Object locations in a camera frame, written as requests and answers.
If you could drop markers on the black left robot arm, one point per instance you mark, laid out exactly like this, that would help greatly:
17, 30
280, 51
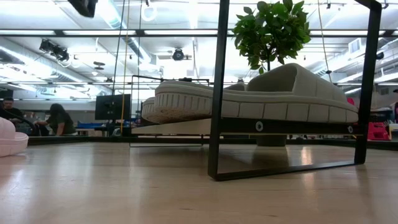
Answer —
82, 6

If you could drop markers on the black aluminium table frame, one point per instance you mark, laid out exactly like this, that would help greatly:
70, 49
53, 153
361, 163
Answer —
93, 140

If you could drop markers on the green potted plant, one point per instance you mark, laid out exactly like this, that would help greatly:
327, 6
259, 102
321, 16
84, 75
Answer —
273, 31

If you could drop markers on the pink rubber slide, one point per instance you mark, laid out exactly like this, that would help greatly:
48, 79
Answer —
12, 144

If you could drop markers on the person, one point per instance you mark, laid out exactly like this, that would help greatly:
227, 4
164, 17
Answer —
60, 121
9, 112

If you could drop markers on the black ceiling camera cluster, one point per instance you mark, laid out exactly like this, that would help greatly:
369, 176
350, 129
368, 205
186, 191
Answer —
57, 51

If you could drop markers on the wooden shelf with black frame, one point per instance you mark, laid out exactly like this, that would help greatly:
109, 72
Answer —
217, 93

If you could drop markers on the grey rubber slide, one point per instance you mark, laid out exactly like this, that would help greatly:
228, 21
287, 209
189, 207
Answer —
148, 109
280, 93

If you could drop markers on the black monitor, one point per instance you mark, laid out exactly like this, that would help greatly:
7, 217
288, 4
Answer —
112, 107

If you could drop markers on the round black ceiling lamp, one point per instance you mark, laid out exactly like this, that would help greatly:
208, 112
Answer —
178, 55

